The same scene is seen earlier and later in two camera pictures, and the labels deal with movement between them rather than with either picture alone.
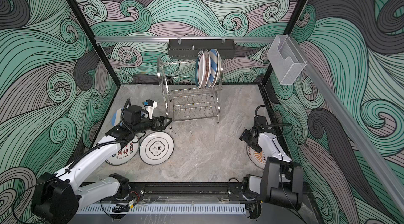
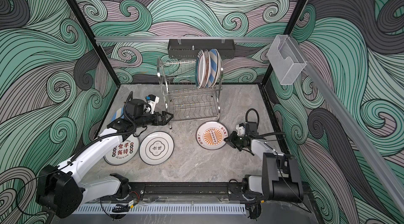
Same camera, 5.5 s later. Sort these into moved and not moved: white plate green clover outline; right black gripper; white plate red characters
Moved: right black gripper
Not moved: white plate red characters; white plate green clover outline
